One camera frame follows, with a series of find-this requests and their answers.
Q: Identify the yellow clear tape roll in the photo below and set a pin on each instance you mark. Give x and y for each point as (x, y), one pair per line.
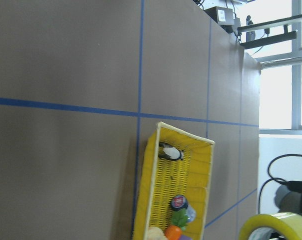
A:
(261, 226)

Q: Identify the yellow woven basket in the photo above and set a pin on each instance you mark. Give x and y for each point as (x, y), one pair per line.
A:
(163, 179)

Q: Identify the panda figurine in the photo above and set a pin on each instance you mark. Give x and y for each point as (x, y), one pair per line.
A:
(169, 152)

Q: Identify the small dark labelled jar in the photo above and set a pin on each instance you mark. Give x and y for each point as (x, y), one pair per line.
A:
(180, 202)

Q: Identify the toy carrot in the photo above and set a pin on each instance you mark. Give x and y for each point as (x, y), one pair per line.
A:
(178, 223)

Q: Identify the toy croissant bread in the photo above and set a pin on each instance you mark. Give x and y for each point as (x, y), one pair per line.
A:
(155, 233)

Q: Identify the purple foam block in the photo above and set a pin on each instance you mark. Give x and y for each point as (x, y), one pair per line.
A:
(184, 237)

